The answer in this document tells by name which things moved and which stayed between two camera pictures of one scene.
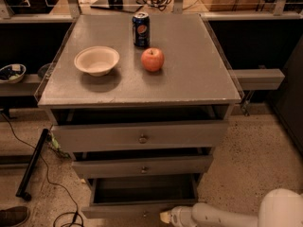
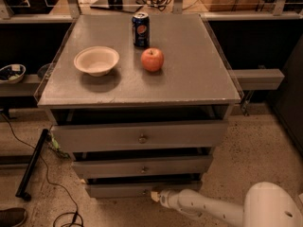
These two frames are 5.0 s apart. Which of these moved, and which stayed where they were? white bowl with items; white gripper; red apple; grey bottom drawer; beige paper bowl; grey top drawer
Moved: white gripper; grey bottom drawer
Stayed: red apple; white bowl with items; beige paper bowl; grey top drawer
